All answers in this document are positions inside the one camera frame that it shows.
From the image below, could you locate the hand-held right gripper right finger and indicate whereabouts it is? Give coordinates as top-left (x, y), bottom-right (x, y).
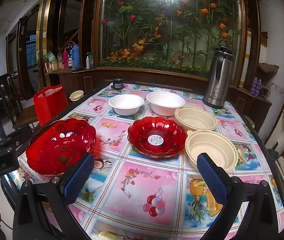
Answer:
top-left (197, 152), bottom-right (284, 240)

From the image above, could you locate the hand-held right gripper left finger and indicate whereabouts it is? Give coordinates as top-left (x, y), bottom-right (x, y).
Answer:
top-left (12, 152), bottom-right (95, 240)

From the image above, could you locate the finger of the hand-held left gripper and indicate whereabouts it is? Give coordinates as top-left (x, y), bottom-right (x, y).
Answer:
top-left (6, 127), bottom-right (34, 153)

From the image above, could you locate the cream ribbed bowl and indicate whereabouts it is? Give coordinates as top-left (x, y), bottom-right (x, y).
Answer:
top-left (174, 107), bottom-right (218, 132)
top-left (185, 130), bottom-right (239, 173)

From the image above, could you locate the red plate with round label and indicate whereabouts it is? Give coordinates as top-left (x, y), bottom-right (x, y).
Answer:
top-left (127, 116), bottom-right (188, 159)

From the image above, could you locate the dark wooden chair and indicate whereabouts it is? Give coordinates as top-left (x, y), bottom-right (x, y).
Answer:
top-left (0, 72), bottom-right (41, 130)

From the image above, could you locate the red paper bag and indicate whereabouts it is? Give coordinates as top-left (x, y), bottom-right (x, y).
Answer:
top-left (33, 84), bottom-right (69, 127)

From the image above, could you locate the fruit printed tablecloth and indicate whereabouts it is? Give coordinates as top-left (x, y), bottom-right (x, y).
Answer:
top-left (1, 82), bottom-right (284, 240)

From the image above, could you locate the small cream bowl stack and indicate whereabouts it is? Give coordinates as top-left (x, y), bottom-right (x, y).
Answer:
top-left (69, 90), bottom-right (84, 101)

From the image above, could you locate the small white bowl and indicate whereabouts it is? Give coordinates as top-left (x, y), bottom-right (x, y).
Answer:
top-left (108, 94), bottom-right (145, 116)

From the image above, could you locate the green packet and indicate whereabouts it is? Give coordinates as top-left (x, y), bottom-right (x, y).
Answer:
top-left (45, 51), bottom-right (58, 64)

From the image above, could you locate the blue barred window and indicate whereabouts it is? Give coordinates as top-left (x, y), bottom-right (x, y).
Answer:
top-left (26, 33), bottom-right (37, 68)

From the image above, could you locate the large white bowl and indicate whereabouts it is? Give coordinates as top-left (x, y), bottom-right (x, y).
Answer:
top-left (146, 91), bottom-right (186, 116)

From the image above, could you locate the wooden sideboard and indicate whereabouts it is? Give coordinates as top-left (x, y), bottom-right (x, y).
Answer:
top-left (45, 66), bottom-right (273, 130)

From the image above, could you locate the stainless steel thermos jug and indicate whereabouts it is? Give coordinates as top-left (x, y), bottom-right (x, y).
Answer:
top-left (202, 46), bottom-right (234, 110)

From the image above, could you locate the blue thermos flask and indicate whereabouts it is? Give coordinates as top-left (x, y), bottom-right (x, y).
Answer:
top-left (71, 43), bottom-right (80, 69)

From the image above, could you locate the small black device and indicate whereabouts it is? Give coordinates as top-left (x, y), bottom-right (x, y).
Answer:
top-left (111, 78), bottom-right (124, 90)

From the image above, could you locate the gold trimmed wooden pillar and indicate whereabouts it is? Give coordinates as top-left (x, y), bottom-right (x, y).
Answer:
top-left (36, 0), bottom-right (71, 88)

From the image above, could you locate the flower and bamboo glass panel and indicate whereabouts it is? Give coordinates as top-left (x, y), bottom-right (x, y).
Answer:
top-left (93, 0), bottom-right (247, 80)

